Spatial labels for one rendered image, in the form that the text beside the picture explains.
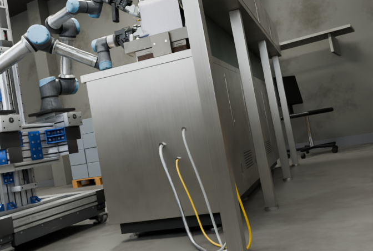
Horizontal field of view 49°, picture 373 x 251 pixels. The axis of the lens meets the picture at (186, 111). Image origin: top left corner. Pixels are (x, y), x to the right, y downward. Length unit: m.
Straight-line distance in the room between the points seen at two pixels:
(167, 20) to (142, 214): 1.07
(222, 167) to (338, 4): 4.68
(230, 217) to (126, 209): 0.84
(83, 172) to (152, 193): 4.55
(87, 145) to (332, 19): 3.95
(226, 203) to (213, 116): 0.30
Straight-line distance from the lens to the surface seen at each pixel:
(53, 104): 2.93
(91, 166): 6.49
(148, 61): 2.10
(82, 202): 2.81
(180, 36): 2.12
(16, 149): 2.54
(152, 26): 2.41
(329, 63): 5.84
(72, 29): 2.98
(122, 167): 2.17
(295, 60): 5.94
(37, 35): 2.50
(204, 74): 1.46
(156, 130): 2.07
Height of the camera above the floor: 0.48
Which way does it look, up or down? 4 degrees up
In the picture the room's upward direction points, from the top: 10 degrees counter-clockwise
